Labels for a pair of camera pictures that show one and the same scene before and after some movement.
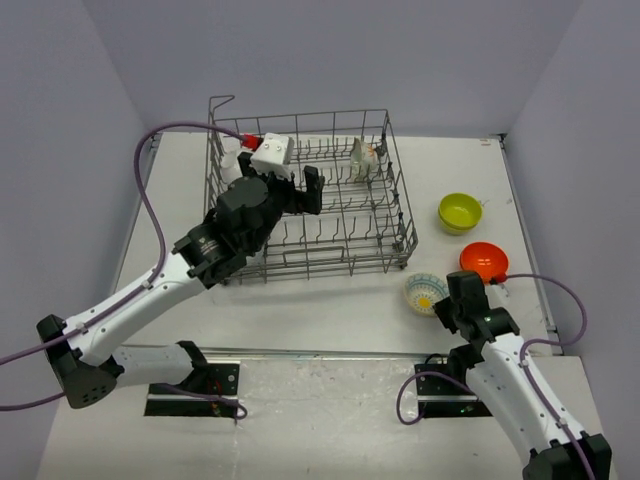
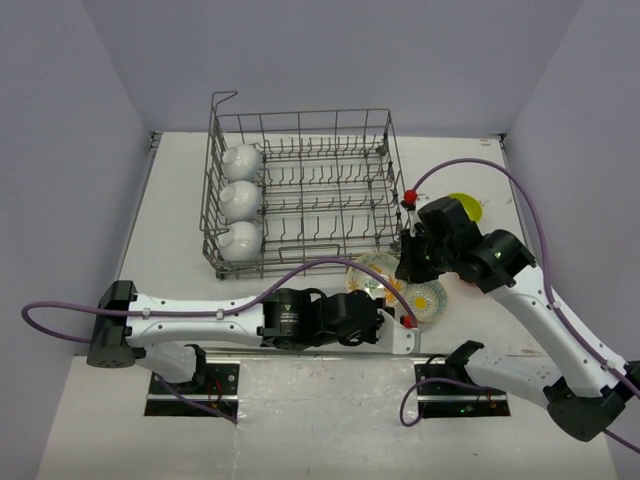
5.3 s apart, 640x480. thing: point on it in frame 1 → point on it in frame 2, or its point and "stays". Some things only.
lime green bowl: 460,210 stays
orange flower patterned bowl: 363,160 → 382,263
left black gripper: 308,200 → 371,334
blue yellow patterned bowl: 422,290 stays
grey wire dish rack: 365,224 stays
